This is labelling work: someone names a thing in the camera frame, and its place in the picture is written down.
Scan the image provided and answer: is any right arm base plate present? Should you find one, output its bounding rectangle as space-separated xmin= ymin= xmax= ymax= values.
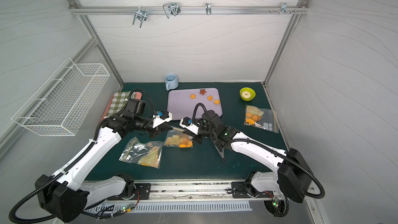
xmin=231 ymin=181 xmax=259 ymax=199

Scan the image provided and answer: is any white wire basket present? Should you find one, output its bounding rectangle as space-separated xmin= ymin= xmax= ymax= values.
xmin=11 ymin=58 xmax=110 ymax=136

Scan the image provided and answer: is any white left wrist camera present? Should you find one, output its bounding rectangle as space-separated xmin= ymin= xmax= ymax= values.
xmin=152 ymin=110 xmax=173 ymax=128

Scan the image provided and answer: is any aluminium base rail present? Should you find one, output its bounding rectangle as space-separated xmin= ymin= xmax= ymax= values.
xmin=62 ymin=178 xmax=318 ymax=202

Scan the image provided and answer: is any pink tray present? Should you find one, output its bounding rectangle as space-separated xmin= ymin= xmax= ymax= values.
xmin=100 ymin=92 xmax=143 ymax=122

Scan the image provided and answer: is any clear zip bag with duck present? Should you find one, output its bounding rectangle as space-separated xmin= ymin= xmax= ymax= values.
xmin=119 ymin=137 xmax=164 ymax=169

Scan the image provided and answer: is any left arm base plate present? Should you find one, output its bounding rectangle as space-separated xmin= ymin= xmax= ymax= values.
xmin=106 ymin=183 xmax=151 ymax=201

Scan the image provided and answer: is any green plastic bowl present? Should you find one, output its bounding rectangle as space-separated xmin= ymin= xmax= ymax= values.
xmin=239 ymin=87 xmax=256 ymax=102

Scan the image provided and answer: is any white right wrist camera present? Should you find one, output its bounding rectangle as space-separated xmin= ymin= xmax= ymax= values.
xmin=179 ymin=117 xmax=199 ymax=135

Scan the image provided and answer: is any metal hook small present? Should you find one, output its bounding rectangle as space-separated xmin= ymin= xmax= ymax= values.
xmin=205 ymin=3 xmax=211 ymax=16

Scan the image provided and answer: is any aluminium top rail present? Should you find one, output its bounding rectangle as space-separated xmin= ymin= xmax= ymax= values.
xmin=69 ymin=5 xmax=309 ymax=16

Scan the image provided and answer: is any light blue ceramic mug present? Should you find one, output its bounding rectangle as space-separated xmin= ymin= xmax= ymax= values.
xmin=164 ymin=73 xmax=179 ymax=91

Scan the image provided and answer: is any metal hook clamp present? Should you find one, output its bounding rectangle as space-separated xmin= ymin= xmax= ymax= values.
xmin=162 ymin=2 xmax=181 ymax=19
xmin=132 ymin=8 xmax=147 ymax=28
xmin=269 ymin=2 xmax=297 ymax=15

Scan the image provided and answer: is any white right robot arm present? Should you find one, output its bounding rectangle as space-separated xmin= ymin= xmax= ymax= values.
xmin=179 ymin=110 xmax=325 ymax=203

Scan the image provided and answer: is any lavender plastic tray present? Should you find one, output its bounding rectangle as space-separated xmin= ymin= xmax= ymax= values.
xmin=167 ymin=88 xmax=223 ymax=120

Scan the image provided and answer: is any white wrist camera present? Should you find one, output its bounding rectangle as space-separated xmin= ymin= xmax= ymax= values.
xmin=179 ymin=117 xmax=199 ymax=135
xmin=152 ymin=110 xmax=173 ymax=128

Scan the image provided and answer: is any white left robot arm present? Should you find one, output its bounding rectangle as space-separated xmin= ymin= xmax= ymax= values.
xmin=8 ymin=95 xmax=173 ymax=224

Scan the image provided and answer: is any metal hook clamp left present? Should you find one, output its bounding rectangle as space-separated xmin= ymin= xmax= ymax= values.
xmin=132 ymin=8 xmax=147 ymax=28

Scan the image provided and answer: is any metal hook clamp right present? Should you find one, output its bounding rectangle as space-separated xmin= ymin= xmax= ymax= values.
xmin=269 ymin=2 xmax=297 ymax=15

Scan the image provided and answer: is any green checkered cloth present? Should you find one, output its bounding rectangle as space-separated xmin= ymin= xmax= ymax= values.
xmin=104 ymin=91 xmax=137 ymax=119

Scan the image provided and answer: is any clear zip bag underneath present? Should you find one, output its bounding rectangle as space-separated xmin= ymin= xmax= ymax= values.
xmin=163 ymin=128 xmax=193 ymax=148

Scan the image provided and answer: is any white vent strip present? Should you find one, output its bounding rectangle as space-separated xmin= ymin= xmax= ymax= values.
xmin=93 ymin=201 xmax=253 ymax=214

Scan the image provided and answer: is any metal hook clamp middle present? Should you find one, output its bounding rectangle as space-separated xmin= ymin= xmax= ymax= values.
xmin=162 ymin=2 xmax=181 ymax=19

